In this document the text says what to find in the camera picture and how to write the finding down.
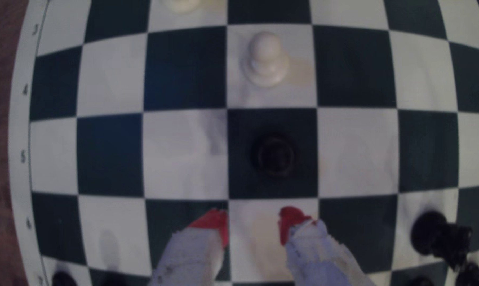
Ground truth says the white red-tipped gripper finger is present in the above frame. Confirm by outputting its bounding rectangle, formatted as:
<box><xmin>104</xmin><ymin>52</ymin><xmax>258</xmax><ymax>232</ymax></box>
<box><xmin>278</xmin><ymin>206</ymin><xmax>375</xmax><ymax>286</ymax></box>
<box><xmin>149</xmin><ymin>209</ymin><xmax>229</xmax><ymax>286</ymax></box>

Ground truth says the black pawn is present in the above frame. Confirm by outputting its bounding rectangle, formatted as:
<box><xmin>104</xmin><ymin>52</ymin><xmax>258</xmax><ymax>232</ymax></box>
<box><xmin>251</xmin><ymin>133</ymin><xmax>298</xmax><ymax>177</ymax></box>
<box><xmin>52</xmin><ymin>271</ymin><xmax>78</xmax><ymax>286</ymax></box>
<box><xmin>456</xmin><ymin>262</ymin><xmax>479</xmax><ymax>286</ymax></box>

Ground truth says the green and white chessboard mat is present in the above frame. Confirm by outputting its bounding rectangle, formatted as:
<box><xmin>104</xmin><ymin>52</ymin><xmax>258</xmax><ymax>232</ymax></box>
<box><xmin>8</xmin><ymin>0</ymin><xmax>479</xmax><ymax>286</ymax></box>

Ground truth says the black knight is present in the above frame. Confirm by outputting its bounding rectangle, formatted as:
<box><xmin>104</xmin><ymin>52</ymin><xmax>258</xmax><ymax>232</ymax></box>
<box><xmin>410</xmin><ymin>211</ymin><xmax>473</xmax><ymax>271</ymax></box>

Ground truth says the white pawn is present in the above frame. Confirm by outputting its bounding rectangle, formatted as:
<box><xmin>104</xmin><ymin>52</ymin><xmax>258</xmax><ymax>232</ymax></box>
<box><xmin>241</xmin><ymin>32</ymin><xmax>290</xmax><ymax>88</ymax></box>

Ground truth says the white knight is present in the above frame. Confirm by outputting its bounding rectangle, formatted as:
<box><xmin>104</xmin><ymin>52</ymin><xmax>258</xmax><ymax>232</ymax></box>
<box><xmin>162</xmin><ymin>0</ymin><xmax>202</xmax><ymax>13</ymax></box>

